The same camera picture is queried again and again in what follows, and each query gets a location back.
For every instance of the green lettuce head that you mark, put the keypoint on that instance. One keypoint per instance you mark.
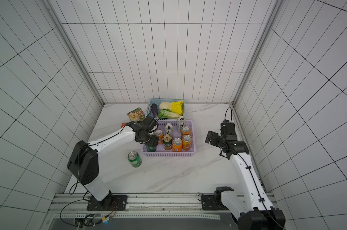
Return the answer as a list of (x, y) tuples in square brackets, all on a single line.
[(166, 114)]

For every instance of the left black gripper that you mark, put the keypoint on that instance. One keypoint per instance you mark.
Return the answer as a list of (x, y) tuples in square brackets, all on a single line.
[(150, 141)]

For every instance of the green snack packet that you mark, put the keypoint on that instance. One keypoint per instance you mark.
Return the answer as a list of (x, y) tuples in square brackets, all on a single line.
[(136, 115)]

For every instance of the white monster can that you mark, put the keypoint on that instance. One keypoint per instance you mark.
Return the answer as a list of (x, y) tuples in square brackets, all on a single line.
[(180, 123), (169, 129)]

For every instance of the yellow napa cabbage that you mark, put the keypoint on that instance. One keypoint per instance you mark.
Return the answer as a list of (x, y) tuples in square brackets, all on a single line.
[(175, 107)]

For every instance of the green soda can back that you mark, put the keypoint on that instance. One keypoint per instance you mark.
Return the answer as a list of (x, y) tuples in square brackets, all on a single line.
[(151, 149)]

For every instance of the aluminium mounting rail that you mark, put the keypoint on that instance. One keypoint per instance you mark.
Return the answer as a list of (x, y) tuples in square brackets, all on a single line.
[(143, 205)]

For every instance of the white Monster can back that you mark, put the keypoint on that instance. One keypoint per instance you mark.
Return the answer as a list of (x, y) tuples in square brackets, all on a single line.
[(180, 123)]

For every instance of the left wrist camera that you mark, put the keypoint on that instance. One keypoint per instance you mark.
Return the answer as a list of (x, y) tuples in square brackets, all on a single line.
[(150, 124)]

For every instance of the green can gold lid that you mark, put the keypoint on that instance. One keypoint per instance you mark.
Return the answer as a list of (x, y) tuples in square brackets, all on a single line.
[(167, 142)]

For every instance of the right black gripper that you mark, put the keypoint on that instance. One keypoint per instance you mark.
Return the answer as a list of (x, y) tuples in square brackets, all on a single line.
[(218, 141)]

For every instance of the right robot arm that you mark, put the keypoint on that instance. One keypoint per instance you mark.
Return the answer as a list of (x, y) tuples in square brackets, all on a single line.
[(256, 211)]

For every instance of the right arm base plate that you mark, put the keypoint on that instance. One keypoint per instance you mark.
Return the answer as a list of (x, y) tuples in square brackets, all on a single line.
[(208, 202)]

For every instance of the orange can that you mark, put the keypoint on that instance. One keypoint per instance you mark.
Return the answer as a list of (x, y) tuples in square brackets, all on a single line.
[(186, 130), (159, 133), (177, 145), (187, 142)]

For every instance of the green soda can front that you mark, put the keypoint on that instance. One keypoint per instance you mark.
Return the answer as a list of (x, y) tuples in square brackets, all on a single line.
[(134, 159)]

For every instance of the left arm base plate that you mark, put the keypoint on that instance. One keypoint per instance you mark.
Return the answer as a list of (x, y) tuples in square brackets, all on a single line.
[(109, 203)]

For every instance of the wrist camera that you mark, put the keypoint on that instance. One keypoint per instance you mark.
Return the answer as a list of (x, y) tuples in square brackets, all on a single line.
[(227, 128), (150, 124)]

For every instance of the purple eggplant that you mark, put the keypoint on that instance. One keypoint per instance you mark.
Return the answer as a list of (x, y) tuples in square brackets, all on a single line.
[(154, 111)]

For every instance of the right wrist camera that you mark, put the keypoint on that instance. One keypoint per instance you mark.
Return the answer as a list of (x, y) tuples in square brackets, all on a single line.
[(227, 128)]

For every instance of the green soda can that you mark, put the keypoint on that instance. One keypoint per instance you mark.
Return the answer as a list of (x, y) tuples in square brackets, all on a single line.
[(151, 149), (134, 159)]

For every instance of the purple plastic basket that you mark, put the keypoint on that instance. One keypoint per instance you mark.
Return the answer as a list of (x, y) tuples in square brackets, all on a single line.
[(161, 152)]

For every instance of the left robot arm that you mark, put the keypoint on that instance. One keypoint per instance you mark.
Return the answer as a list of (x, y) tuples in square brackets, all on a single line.
[(84, 161)]

